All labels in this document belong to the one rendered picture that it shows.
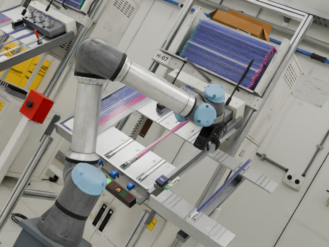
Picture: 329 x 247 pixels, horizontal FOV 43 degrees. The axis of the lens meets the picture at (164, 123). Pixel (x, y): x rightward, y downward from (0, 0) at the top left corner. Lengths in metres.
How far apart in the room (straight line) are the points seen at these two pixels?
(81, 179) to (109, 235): 1.05
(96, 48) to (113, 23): 2.06
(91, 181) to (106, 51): 0.40
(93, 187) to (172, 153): 2.78
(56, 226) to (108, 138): 0.88
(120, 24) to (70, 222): 2.29
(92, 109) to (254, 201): 2.50
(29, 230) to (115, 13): 2.27
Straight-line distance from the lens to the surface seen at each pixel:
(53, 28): 3.07
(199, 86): 2.33
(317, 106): 3.75
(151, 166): 1.96
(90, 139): 1.43
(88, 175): 1.31
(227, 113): 2.19
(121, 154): 2.03
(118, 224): 2.30
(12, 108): 3.05
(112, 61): 1.27
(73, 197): 1.32
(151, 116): 2.24
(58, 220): 1.34
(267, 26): 2.94
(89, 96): 1.40
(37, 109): 2.56
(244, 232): 3.72
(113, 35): 3.38
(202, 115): 1.34
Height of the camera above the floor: 1.05
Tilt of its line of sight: 1 degrees down
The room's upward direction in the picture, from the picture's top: 30 degrees clockwise
